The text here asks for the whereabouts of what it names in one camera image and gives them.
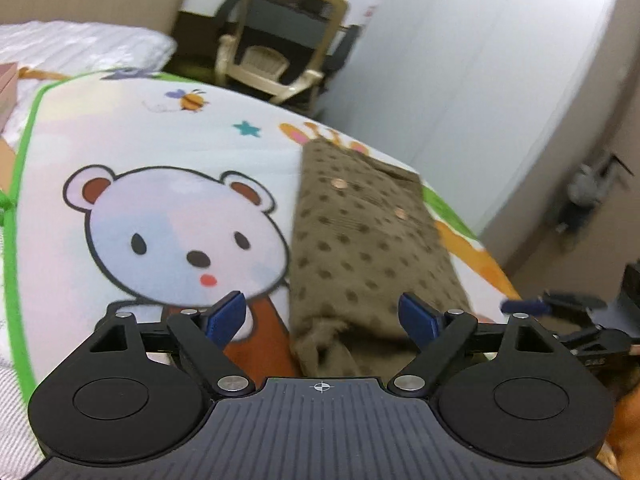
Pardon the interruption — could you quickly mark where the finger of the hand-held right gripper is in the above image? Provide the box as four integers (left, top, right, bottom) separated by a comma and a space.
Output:
501, 290, 608, 315
555, 325, 632, 357

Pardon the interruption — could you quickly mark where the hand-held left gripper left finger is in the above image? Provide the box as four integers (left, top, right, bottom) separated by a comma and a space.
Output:
90, 290, 256, 401

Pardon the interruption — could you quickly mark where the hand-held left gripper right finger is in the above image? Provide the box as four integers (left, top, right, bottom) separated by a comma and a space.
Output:
387, 291, 556, 401

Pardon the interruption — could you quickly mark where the brown dotted corduroy garment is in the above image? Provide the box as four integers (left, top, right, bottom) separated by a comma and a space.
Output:
287, 140, 476, 378

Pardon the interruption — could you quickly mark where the grey object with black rod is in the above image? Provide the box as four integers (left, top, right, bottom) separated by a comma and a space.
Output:
552, 150, 633, 251

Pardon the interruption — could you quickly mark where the cartoon animal printed blanket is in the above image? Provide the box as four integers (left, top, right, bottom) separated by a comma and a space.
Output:
0, 67, 531, 396

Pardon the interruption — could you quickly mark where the beige mesh office chair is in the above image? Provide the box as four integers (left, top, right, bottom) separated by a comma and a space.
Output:
215, 0, 361, 111

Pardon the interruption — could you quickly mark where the pink gift box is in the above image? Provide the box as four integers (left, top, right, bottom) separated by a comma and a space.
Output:
0, 62, 20, 128

